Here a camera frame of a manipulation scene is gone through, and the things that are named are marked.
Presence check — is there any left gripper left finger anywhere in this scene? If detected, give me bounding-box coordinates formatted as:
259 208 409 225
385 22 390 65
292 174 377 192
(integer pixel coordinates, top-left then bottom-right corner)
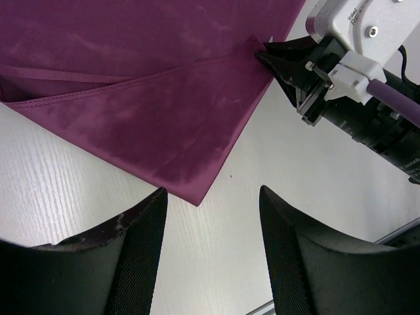
1 188 168 314

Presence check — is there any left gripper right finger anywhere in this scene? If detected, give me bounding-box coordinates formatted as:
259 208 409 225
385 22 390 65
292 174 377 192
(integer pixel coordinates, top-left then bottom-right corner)
259 185 420 315

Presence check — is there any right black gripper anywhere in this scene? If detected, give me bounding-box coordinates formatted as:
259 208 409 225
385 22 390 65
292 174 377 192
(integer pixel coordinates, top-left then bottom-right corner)
255 36 419 184

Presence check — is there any purple cloth napkin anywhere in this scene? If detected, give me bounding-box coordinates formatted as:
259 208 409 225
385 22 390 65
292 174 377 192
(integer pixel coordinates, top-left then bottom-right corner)
1 1 303 205

